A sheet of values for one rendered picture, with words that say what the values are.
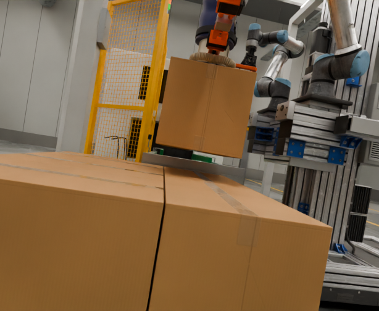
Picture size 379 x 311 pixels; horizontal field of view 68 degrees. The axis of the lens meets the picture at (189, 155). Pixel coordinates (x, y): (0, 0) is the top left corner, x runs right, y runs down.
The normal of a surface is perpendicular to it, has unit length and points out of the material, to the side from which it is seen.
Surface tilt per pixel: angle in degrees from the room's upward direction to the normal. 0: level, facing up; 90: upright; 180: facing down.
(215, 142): 90
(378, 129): 90
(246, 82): 90
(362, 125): 90
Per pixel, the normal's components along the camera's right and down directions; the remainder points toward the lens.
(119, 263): 0.09, 0.03
